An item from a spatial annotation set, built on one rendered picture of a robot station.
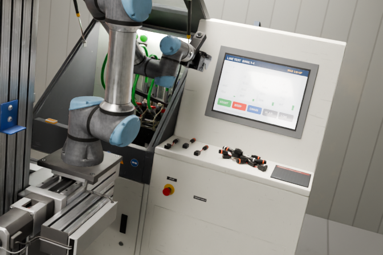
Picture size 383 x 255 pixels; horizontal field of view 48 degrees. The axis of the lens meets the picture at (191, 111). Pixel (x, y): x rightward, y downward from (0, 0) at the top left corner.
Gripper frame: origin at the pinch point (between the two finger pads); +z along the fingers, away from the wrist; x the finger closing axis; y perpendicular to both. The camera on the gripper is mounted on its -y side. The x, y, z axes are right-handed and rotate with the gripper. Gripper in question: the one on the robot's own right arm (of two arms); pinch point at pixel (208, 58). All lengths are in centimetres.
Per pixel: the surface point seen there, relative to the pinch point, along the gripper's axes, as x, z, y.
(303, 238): 32, 171, 99
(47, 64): -232, 126, 31
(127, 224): -20, 6, 87
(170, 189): -1, 3, 61
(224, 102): 4.3, 20.6, 16.8
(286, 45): 23.9, 24.4, -16.8
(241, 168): 27, 7, 42
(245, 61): 8.1, 20.9, -4.7
